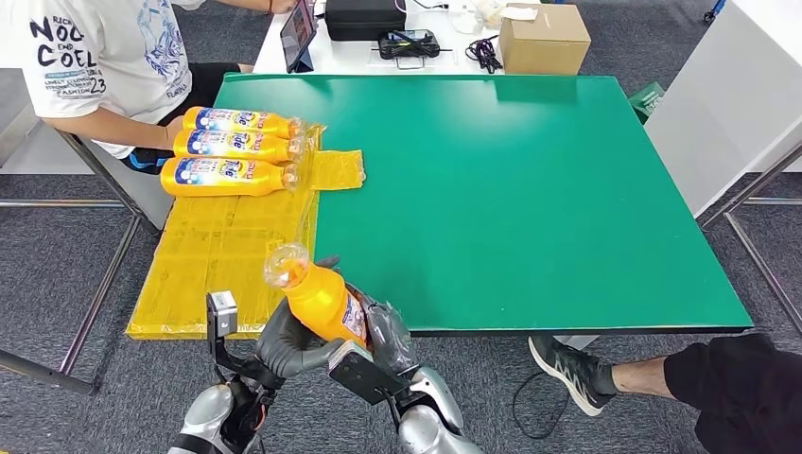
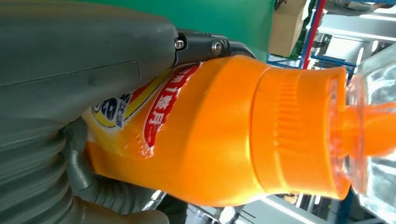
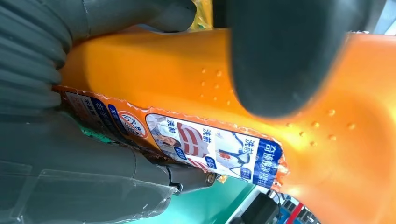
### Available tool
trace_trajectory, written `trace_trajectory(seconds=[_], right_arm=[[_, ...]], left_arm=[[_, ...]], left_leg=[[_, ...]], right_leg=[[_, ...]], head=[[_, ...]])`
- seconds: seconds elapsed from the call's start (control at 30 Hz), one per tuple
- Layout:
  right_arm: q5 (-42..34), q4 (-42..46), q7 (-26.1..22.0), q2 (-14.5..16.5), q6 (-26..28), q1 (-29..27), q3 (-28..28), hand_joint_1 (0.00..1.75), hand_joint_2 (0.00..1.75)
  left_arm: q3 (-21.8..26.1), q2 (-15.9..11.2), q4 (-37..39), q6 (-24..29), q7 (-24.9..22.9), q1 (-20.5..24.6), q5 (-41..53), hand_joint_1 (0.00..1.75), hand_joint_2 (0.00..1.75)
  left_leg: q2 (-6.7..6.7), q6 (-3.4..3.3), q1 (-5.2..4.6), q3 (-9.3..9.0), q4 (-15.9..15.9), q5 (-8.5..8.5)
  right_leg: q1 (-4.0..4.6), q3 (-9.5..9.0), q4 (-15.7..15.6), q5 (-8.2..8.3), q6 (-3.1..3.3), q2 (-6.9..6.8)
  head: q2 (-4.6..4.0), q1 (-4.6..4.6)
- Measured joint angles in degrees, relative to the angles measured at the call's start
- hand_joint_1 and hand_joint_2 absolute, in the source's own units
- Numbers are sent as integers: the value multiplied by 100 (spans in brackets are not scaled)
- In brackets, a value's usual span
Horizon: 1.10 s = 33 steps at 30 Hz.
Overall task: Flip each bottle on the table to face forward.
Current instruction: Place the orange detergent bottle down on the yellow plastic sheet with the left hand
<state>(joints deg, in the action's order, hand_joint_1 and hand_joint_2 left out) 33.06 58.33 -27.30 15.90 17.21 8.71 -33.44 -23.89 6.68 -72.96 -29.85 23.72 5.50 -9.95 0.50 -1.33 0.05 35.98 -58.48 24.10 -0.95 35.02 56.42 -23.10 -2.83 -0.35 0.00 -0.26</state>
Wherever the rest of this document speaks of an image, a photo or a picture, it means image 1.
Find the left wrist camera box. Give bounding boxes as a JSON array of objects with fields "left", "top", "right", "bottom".
[{"left": 205, "top": 290, "right": 287, "bottom": 391}]

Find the black tablet with stand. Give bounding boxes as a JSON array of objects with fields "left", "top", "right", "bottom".
[{"left": 279, "top": 0, "right": 319, "bottom": 75}]

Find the yellow taped cardboard sheet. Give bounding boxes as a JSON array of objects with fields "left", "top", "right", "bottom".
[{"left": 125, "top": 123, "right": 367, "bottom": 341}]

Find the person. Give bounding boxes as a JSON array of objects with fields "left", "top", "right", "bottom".
[
  {"left": 12, "top": 0, "right": 300, "bottom": 177},
  {"left": 528, "top": 333, "right": 802, "bottom": 454}
]

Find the black handheld controller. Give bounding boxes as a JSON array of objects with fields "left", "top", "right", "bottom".
[{"left": 377, "top": 29, "right": 442, "bottom": 61}]

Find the orange detergent bottle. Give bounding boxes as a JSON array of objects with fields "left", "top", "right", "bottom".
[
  {"left": 172, "top": 128, "right": 308, "bottom": 166},
  {"left": 159, "top": 156, "right": 301, "bottom": 199},
  {"left": 182, "top": 106, "right": 308, "bottom": 140},
  {"left": 262, "top": 242, "right": 372, "bottom": 350}
]

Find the black carrying case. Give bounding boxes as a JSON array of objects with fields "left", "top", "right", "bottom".
[{"left": 324, "top": 0, "right": 408, "bottom": 42}]

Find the black coiled cable bundle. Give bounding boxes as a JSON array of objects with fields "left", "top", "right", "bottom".
[{"left": 465, "top": 34, "right": 505, "bottom": 75}]

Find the brown cardboard box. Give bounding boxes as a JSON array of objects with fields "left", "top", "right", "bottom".
[{"left": 498, "top": 3, "right": 592, "bottom": 77}]

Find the person's right hand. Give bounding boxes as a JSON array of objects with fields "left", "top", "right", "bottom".
[{"left": 164, "top": 114, "right": 186, "bottom": 151}]

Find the thin black cable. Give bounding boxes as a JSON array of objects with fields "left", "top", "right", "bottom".
[{"left": 512, "top": 373, "right": 572, "bottom": 441}]

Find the metal table frame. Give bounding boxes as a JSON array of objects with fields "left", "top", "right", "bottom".
[{"left": 696, "top": 142, "right": 802, "bottom": 333}]

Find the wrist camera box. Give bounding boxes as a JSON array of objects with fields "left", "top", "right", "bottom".
[
  {"left": 327, "top": 340, "right": 410, "bottom": 408},
  {"left": 205, "top": 290, "right": 287, "bottom": 391}
]

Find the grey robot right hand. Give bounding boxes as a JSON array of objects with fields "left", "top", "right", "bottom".
[{"left": 347, "top": 285, "right": 419, "bottom": 377}]

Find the white side table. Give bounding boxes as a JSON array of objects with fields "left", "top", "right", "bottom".
[{"left": 643, "top": 0, "right": 802, "bottom": 218}]

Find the white table foot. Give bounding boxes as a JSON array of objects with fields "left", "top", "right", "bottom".
[{"left": 554, "top": 335, "right": 600, "bottom": 352}]

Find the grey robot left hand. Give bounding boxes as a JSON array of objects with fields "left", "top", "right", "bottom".
[{"left": 254, "top": 254, "right": 347, "bottom": 379}]

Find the black sneaker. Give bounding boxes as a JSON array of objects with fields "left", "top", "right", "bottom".
[{"left": 528, "top": 336, "right": 619, "bottom": 418}]

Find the green box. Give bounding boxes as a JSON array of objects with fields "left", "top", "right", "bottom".
[{"left": 629, "top": 80, "right": 667, "bottom": 125}]

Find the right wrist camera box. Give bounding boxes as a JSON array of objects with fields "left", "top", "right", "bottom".
[{"left": 327, "top": 340, "right": 410, "bottom": 408}]

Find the clear plastic bag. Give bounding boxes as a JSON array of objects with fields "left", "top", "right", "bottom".
[{"left": 447, "top": 0, "right": 485, "bottom": 35}]

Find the white desk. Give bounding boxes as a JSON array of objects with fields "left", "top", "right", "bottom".
[{"left": 253, "top": 0, "right": 548, "bottom": 77}]

